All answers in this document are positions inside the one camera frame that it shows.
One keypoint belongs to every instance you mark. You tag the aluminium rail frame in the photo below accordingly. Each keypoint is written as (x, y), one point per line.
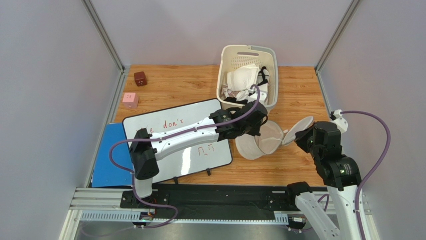
(107, 204)

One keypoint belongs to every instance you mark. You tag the blue folder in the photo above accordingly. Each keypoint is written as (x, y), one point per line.
(105, 174)

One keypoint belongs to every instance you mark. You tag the cream plastic laundry basket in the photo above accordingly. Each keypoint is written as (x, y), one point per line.
(244, 65)

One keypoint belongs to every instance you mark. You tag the white garment in basket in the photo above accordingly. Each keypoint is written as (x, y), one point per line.
(231, 96)

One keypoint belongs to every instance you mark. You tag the pink cube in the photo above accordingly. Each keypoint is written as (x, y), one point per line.
(130, 100)

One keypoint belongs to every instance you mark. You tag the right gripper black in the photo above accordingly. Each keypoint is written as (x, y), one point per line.
(304, 136)

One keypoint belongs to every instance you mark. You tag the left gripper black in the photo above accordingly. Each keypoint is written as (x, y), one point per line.
(256, 131)

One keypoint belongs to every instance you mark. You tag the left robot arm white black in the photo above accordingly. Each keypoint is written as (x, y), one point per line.
(148, 149)

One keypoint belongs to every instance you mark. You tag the black and white bra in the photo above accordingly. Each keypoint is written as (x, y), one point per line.
(263, 80)

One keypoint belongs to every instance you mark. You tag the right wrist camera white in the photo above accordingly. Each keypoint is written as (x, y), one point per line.
(337, 119)

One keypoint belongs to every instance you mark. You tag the whiteboard with red writing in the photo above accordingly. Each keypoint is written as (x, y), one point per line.
(187, 161)

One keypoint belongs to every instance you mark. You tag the white mesh laundry bag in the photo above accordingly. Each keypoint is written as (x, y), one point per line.
(271, 138)

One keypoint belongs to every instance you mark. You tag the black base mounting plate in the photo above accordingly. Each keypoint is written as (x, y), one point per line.
(223, 202)

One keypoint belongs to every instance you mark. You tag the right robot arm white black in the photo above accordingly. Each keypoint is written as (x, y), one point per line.
(342, 177)

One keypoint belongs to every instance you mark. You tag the brown cube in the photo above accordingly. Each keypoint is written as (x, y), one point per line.
(140, 79)

